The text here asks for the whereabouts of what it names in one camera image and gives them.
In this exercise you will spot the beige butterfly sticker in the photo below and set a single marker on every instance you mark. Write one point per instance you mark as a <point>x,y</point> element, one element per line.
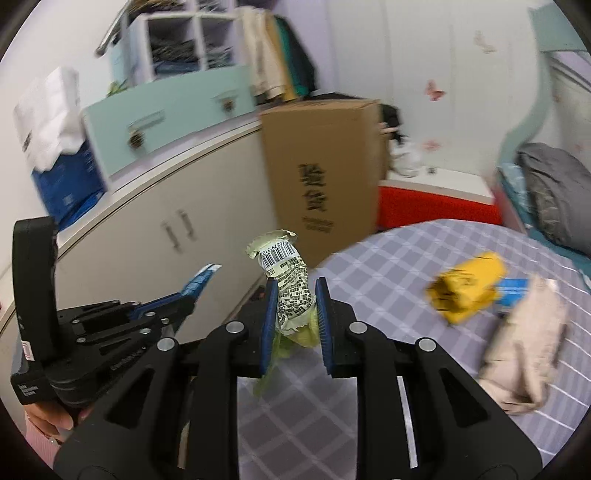
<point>485,42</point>

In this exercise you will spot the grey checked tablecloth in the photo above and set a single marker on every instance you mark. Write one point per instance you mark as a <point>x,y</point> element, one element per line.
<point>392,286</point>

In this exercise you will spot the pine cone drawer knob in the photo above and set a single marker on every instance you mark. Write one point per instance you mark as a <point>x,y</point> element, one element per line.
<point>136,140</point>
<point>227,105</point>

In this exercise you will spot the green plant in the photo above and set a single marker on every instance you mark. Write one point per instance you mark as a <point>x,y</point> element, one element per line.
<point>116,88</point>

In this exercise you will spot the blue white packet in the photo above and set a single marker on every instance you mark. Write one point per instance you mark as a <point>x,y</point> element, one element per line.
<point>203,277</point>

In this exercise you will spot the teal bedsheet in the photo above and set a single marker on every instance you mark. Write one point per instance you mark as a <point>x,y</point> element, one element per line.
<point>512,194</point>

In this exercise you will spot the white low cabinet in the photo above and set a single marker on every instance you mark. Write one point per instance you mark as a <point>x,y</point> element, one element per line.
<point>129,230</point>

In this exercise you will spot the black cloth bundle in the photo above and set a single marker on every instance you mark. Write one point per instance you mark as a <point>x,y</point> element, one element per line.
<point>392,122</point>

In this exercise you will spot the pink flower sticker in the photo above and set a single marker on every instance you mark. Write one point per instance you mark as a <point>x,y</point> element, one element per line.
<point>430,145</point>

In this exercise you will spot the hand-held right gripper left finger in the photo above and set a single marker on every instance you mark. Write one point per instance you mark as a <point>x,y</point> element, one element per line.
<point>270,318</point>

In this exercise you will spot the white plastic bag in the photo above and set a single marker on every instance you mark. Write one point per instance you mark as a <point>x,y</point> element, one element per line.
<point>405,159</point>

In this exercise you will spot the white paper bag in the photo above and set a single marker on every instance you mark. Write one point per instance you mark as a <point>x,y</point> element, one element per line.
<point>46,115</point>

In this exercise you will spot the teal drawer unit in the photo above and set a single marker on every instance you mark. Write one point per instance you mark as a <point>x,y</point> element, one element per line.
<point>175,106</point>

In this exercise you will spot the yellow packet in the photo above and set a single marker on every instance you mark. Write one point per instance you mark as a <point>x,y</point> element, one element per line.
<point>466,288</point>

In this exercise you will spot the teal bunk bed frame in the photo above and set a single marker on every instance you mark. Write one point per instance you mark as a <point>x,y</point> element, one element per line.
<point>531,106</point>

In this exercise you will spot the blue gift bag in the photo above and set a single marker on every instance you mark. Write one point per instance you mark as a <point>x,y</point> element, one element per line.
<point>69,184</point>

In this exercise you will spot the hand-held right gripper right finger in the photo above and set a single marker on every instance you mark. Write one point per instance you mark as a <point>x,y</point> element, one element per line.
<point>323,323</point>

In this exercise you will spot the pink butterfly sticker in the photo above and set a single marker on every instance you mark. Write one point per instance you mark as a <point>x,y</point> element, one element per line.
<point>435,90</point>

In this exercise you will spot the lilac cubby shelf unit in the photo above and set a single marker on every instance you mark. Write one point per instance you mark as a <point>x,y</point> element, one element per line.
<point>194,27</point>

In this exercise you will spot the small blue packet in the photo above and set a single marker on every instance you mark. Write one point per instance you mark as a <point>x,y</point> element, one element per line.
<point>512,293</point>

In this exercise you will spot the green barcode wrapper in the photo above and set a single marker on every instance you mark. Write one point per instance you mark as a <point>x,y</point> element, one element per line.
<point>288,286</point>

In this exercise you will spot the tall cardboard box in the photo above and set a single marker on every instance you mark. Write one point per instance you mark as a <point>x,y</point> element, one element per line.
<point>318,184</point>

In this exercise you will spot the grey duvet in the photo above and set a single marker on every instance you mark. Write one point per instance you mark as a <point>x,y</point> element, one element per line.
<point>554,198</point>

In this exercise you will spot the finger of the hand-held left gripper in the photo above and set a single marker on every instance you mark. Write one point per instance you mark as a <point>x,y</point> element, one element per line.
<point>168,325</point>
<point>171,301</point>

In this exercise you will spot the red storage step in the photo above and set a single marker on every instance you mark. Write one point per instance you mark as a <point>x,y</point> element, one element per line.
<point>438,210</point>

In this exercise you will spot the person's left hand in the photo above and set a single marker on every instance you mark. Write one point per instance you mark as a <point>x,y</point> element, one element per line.
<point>51,417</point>

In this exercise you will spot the green jacket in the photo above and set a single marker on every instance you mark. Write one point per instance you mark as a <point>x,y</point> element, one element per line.
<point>298,55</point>

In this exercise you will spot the white step top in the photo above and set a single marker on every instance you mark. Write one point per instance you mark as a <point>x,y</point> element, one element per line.
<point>452,182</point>

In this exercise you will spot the beige jacket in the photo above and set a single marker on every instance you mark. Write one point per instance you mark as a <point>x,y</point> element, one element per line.
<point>263,55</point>

